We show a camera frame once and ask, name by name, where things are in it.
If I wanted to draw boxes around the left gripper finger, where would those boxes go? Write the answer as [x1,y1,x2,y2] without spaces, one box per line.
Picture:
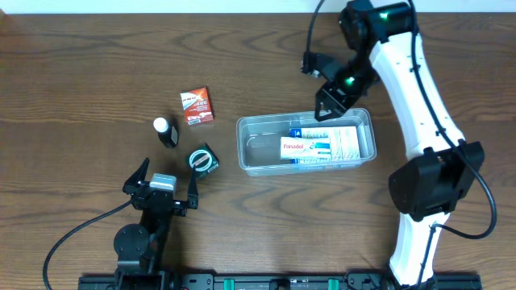
[187,170,198,209]
[123,158,150,194]

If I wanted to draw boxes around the blue cooling patch box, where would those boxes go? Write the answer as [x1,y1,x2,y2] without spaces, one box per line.
[289,126,360,164]

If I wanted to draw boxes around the white Panadol box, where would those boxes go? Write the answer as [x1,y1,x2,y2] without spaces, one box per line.
[280,137,331,160]

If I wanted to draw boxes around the red and white box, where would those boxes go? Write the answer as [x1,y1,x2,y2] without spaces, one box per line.
[180,87,214,126]

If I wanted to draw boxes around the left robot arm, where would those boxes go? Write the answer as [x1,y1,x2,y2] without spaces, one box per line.
[111,159,198,290]

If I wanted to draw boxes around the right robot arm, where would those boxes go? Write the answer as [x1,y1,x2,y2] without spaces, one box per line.
[302,1,484,289]

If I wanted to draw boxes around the clear plastic container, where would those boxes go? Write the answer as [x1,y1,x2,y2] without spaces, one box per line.
[236,108,377,176]

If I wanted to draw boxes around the dark green square box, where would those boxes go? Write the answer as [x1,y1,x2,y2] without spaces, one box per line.
[185,143,220,179]

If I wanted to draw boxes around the black bottle white cap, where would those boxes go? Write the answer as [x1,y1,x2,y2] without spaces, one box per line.
[153,117,178,148]

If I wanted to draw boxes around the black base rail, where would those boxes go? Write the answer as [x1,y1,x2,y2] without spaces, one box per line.
[77,273,483,290]

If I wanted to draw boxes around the left black cable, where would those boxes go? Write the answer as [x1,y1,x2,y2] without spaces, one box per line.
[42,199,136,290]

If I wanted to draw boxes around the black cable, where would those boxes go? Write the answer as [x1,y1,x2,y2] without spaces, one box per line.
[304,0,498,290]
[42,199,136,290]

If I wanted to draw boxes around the right black cable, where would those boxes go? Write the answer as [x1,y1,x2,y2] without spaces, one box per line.
[304,0,498,290]

